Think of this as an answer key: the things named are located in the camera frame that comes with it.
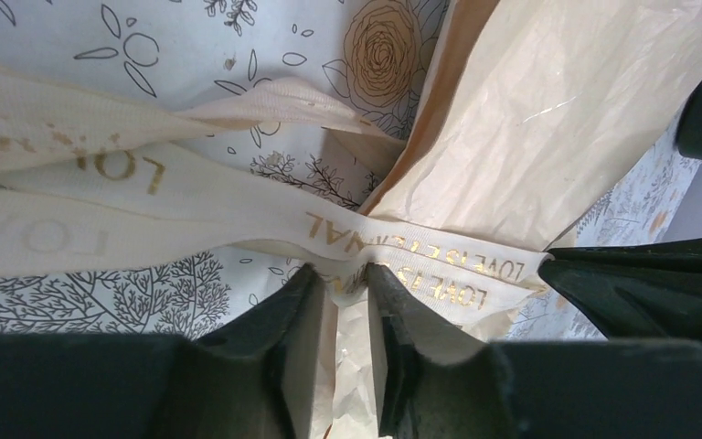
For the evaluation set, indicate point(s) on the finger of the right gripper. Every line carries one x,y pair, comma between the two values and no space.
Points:
648,291

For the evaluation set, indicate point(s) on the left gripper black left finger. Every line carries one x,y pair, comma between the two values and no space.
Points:
263,382

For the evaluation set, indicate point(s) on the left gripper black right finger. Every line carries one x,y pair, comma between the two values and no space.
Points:
431,379

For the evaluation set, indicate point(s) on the colourful flower bouquet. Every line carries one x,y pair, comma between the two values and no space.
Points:
548,122

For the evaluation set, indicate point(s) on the cream ribbon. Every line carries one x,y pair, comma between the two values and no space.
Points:
89,181

